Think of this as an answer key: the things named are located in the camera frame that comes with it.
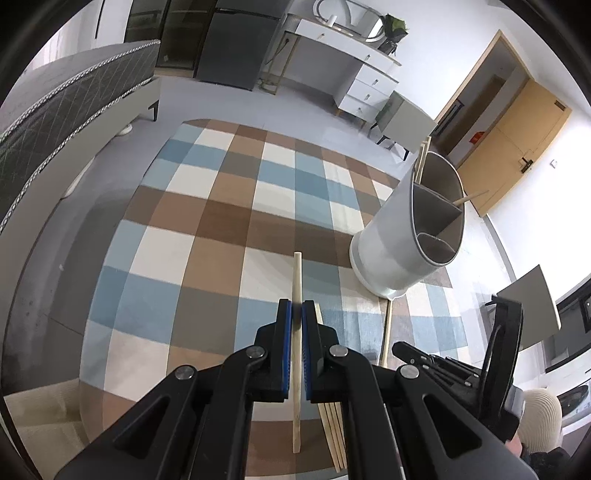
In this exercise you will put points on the bundle of wooden chopsticks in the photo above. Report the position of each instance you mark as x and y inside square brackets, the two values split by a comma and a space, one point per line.
[333, 429]

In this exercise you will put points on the wooden door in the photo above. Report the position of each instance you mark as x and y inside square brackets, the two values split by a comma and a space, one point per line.
[517, 138]

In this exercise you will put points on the checked tablecloth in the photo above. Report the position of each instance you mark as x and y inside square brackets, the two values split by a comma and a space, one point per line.
[207, 230]

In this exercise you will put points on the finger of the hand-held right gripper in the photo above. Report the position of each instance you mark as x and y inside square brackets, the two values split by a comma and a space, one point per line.
[438, 367]

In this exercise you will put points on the slim wooden chopstick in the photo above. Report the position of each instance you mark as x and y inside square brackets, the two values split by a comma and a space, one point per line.
[422, 159]
[298, 286]
[387, 327]
[473, 197]

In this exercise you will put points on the grey side table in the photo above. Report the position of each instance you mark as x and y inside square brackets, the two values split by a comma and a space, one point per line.
[531, 304]

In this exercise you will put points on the white washing machine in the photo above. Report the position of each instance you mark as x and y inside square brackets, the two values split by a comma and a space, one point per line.
[575, 401]

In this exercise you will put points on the white power strip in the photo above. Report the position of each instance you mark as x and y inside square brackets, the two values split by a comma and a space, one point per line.
[268, 85]

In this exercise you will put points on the white wardrobe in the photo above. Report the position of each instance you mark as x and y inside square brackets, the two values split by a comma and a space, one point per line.
[106, 23]

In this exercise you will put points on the dark stair railing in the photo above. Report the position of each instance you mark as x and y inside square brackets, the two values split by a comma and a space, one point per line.
[455, 113]

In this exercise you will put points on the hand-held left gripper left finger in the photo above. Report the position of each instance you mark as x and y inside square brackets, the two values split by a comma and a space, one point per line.
[287, 350]

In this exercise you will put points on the wooden door frame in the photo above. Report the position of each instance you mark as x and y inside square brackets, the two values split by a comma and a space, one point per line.
[471, 71]

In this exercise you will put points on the dark glass cabinet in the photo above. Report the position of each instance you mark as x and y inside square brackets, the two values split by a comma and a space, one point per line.
[175, 37]

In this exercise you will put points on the person's right forearm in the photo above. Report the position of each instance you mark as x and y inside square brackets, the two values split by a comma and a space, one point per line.
[542, 415]

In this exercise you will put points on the white grey utensil holder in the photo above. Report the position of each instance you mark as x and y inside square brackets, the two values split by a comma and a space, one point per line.
[392, 240]

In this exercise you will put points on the grey nightstand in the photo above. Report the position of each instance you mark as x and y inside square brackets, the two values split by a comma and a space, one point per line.
[411, 120]

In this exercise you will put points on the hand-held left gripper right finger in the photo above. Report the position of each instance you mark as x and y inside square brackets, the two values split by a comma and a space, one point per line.
[305, 350]

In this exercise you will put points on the oval mirror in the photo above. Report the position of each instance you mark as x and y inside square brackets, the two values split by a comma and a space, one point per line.
[364, 23]

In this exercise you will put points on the red door sign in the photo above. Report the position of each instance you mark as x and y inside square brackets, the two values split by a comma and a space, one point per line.
[477, 137]

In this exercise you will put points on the white dressing table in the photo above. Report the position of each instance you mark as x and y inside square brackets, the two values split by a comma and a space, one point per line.
[369, 87]

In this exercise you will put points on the black built-in oven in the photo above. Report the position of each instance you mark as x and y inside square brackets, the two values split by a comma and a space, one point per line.
[586, 314]

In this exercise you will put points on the grey quilted bed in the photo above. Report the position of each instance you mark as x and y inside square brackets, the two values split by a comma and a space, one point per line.
[115, 106]

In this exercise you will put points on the white round bed foot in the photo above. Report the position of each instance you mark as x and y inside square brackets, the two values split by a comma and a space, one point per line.
[122, 131]

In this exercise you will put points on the grey refrigerator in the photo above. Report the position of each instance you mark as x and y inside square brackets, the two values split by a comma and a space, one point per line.
[231, 46]

